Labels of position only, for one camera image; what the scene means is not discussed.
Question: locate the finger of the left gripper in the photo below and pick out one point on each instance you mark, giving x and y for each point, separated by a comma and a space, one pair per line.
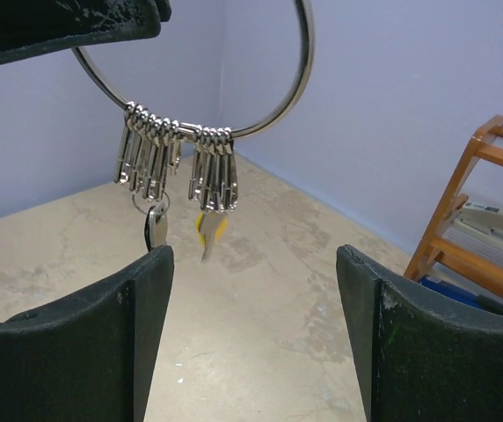
30, 28

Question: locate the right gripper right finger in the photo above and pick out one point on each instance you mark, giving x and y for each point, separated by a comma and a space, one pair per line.
418, 355

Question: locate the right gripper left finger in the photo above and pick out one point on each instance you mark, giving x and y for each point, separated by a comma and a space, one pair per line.
90, 355

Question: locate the key with yellow tag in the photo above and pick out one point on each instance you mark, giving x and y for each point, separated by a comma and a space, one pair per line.
209, 227

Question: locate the blue stapler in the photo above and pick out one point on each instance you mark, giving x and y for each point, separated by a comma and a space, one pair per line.
462, 295

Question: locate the grey stapler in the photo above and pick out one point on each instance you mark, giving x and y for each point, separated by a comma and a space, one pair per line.
480, 220

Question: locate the wooden shelf rack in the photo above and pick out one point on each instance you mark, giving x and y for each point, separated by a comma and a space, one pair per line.
463, 235

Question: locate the large metal keyring with clips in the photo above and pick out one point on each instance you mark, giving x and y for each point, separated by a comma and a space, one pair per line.
150, 146

